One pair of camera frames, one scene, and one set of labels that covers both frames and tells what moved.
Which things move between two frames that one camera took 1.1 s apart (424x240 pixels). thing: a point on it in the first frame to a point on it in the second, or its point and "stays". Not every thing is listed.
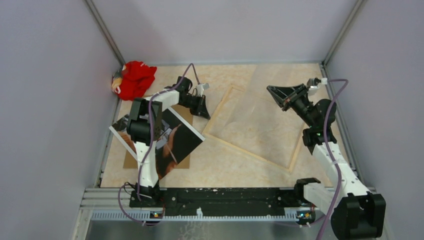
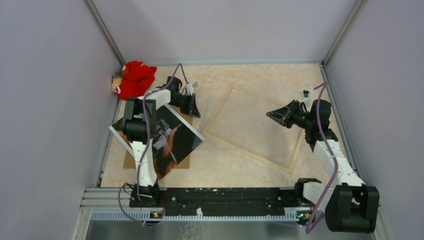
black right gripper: x=285 y=95 to x=282 y=115
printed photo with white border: x=178 y=140 stays
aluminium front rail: x=115 y=203 stays
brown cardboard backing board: x=130 y=161 stays
